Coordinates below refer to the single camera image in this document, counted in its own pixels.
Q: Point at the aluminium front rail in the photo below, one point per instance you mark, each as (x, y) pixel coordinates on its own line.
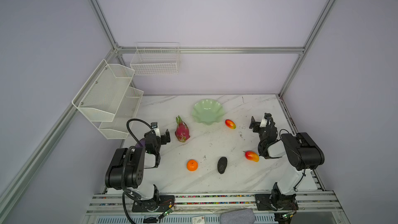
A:
(313, 201)

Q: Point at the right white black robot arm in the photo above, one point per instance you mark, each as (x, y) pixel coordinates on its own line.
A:
(303, 154)

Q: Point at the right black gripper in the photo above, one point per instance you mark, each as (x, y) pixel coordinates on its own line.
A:
(261, 127)

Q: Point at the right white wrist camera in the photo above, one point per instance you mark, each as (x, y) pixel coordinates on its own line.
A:
(265, 120)

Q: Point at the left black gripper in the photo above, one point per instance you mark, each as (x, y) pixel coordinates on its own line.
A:
(162, 138)

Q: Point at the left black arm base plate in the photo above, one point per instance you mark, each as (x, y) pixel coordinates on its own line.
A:
(159, 204)

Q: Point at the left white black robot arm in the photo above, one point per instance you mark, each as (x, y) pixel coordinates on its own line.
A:
(126, 173)

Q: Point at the purple pink spatula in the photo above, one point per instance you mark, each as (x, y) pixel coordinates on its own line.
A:
(140, 143)

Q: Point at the red yellow fake mango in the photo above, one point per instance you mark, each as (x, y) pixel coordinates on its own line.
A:
(230, 124)
(252, 156)

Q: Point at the pink fake dragon fruit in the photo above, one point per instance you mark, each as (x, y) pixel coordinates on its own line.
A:
(182, 132)

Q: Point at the fake orange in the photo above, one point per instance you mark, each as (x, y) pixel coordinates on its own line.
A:
(192, 165)

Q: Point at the dark fake avocado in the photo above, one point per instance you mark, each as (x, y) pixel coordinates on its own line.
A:
(222, 165)

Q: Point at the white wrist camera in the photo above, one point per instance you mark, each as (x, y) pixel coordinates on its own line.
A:
(265, 120)
(155, 128)

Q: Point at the white mesh upper shelf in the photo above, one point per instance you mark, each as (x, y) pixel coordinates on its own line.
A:
(100, 98)

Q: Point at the white mesh lower shelf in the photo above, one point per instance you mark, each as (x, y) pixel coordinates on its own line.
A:
(116, 130)

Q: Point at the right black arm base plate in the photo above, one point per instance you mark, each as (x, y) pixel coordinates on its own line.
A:
(269, 202)

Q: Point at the white mesh shelf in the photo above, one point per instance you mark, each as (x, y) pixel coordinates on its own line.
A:
(116, 130)
(100, 98)

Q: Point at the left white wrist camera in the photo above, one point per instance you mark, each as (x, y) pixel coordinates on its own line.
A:
(155, 128)

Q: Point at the white wire basket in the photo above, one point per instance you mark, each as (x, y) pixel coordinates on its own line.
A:
(156, 58)

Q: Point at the grey cloth pad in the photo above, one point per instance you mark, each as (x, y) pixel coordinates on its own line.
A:
(242, 216)

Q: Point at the green scalloped fruit bowl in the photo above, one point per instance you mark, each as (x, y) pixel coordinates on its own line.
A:
(208, 112)

